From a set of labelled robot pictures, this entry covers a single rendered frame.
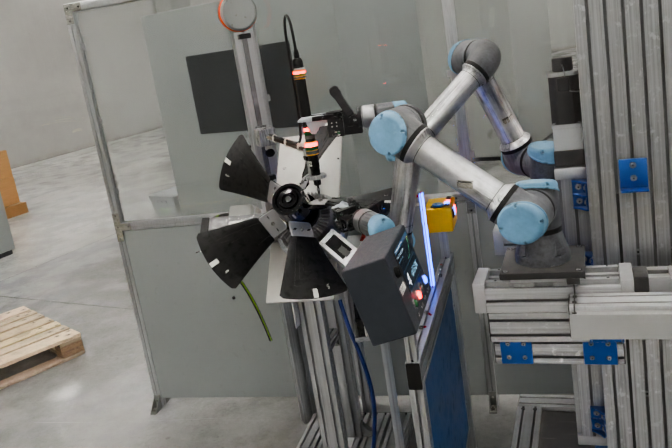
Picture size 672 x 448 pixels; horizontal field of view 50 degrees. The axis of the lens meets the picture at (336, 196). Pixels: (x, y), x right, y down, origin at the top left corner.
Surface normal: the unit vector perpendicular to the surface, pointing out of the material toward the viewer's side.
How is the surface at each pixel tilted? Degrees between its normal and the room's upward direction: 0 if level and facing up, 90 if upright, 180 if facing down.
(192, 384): 90
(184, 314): 90
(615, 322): 90
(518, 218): 95
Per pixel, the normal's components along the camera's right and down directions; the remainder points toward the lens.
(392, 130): -0.56, 0.19
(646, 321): -0.32, 0.26
